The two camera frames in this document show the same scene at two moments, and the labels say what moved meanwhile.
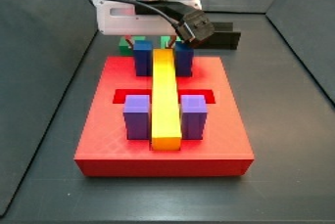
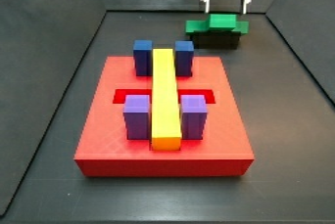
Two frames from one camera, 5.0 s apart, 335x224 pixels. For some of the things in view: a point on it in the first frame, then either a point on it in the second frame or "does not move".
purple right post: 194,116 does not move
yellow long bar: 165,119 does not move
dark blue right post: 184,59 does not move
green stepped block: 127,43 to 219,22
